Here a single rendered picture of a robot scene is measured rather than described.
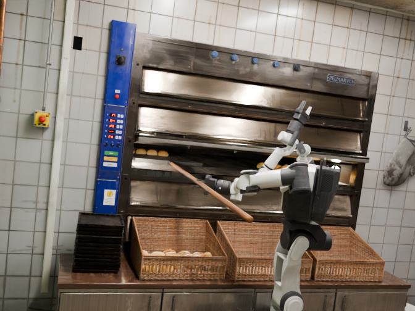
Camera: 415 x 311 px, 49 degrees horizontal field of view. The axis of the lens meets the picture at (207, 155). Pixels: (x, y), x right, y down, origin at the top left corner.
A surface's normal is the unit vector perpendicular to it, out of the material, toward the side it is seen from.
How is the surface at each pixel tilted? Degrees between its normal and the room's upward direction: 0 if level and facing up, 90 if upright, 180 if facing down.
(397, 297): 90
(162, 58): 90
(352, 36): 90
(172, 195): 70
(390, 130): 90
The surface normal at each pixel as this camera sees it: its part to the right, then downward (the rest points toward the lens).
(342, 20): 0.29, 0.12
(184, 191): 0.31, -0.22
